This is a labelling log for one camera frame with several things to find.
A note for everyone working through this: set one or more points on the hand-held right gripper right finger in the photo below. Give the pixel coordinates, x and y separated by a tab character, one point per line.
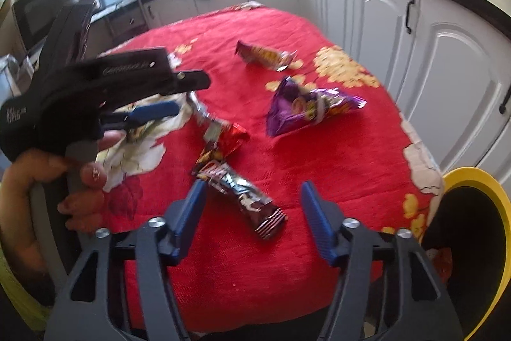
315	213

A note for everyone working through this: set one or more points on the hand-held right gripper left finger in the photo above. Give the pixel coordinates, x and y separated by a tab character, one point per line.
191	209

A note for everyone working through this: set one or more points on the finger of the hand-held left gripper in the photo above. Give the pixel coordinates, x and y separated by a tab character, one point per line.
191	80
155	111

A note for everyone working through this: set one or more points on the dark chocolate bar wrapper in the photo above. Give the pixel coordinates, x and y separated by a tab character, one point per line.
239	197

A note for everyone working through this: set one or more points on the yellow trash bin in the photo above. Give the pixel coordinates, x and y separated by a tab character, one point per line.
479	181

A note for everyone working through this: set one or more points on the person's left forearm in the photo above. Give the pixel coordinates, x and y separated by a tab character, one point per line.
16	293

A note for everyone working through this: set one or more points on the person's left hand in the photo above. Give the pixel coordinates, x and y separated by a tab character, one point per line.
24	197

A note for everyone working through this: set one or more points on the silver foil wrapper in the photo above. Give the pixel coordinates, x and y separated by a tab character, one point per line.
203	111

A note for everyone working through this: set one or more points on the red floral tablecloth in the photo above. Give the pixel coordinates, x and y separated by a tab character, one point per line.
319	165

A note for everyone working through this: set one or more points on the red snack packet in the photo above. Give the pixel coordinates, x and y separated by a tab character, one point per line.
227	139

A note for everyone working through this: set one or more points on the maroon yellow snack packet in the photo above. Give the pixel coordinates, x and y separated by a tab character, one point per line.
259	55

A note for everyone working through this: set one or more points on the black microwave oven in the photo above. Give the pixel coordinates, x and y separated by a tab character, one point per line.
44	5

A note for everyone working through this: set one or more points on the purple snack bag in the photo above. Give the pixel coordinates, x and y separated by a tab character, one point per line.
295	109

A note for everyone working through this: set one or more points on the white kitchen cabinets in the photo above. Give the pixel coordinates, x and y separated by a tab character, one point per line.
375	13

